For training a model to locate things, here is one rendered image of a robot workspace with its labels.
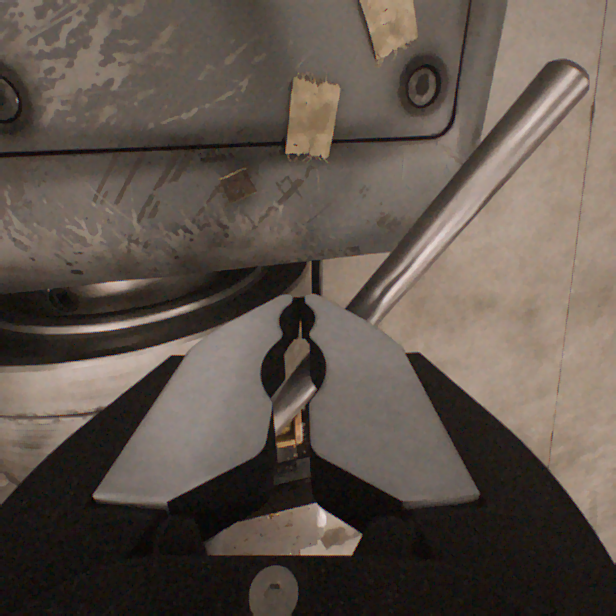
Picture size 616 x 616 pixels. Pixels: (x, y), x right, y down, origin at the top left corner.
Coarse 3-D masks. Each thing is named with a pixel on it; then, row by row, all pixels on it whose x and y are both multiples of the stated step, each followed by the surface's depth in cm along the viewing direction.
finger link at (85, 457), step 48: (144, 384) 8; (96, 432) 7; (48, 480) 6; (96, 480) 6; (0, 528) 5; (48, 528) 5; (96, 528) 5; (144, 528) 5; (0, 576) 5; (48, 576) 5
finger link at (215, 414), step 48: (240, 336) 10; (288, 336) 12; (192, 384) 8; (240, 384) 8; (144, 432) 7; (192, 432) 7; (240, 432) 7; (144, 480) 6; (192, 480) 6; (240, 480) 6
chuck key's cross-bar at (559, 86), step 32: (576, 64) 8; (544, 96) 8; (576, 96) 8; (512, 128) 9; (544, 128) 9; (480, 160) 9; (512, 160) 9; (448, 192) 10; (480, 192) 9; (416, 224) 10; (448, 224) 10; (416, 256) 10; (384, 288) 11; (288, 384) 13; (288, 416) 14
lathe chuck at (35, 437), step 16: (288, 352) 28; (304, 352) 31; (288, 368) 28; (0, 416) 20; (16, 416) 20; (32, 416) 20; (48, 416) 20; (64, 416) 20; (80, 416) 20; (0, 432) 21; (16, 432) 20; (32, 432) 20; (48, 432) 20; (64, 432) 20; (0, 448) 22; (16, 448) 21; (32, 448) 21; (48, 448) 21; (0, 464) 23; (16, 464) 22; (32, 464) 22; (0, 480) 26
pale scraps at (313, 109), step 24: (360, 0) 13; (384, 0) 13; (408, 0) 13; (384, 24) 13; (408, 24) 13; (384, 48) 13; (312, 96) 14; (336, 96) 14; (312, 120) 14; (288, 144) 14; (312, 144) 14; (240, 192) 15
